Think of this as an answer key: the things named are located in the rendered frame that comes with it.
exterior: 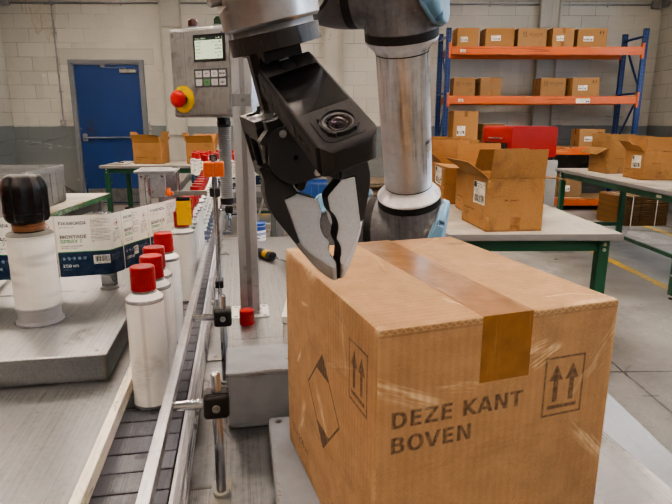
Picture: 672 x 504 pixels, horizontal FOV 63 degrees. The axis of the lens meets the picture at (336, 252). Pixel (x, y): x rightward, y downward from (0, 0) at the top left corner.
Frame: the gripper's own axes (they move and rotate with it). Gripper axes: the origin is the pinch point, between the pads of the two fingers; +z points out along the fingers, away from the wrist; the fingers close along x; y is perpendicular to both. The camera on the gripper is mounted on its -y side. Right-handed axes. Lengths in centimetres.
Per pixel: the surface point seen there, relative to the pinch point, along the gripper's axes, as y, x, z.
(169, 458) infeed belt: 16.2, 21.6, 24.0
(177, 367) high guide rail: 24.6, 17.5, 17.4
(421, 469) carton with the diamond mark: -9.0, -0.5, 16.3
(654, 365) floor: 140, -198, 188
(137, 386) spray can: 29.9, 23.9, 21.0
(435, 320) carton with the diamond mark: -7.3, -4.9, 3.9
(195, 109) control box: 88, -1, -7
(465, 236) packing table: 158, -106, 84
